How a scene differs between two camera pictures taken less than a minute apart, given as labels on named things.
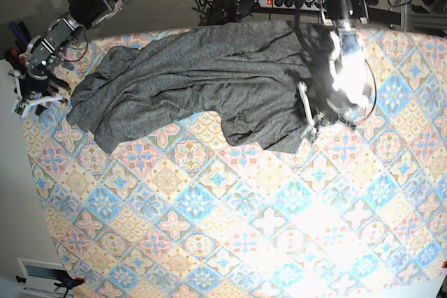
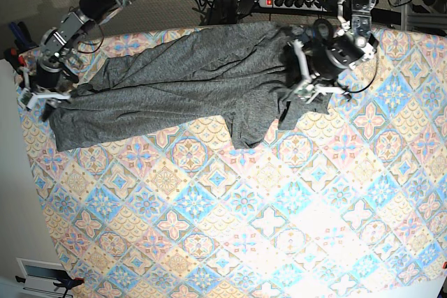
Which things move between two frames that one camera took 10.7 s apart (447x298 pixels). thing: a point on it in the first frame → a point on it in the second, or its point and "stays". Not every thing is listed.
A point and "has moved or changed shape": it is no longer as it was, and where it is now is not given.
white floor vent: x=40 y=276 stays
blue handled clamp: x=22 y=35 stays
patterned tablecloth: x=186 y=212 stays
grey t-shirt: x=250 y=75 has moved or changed shape
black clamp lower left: x=68 y=282 stays
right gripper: x=330 y=114 → x=325 y=62
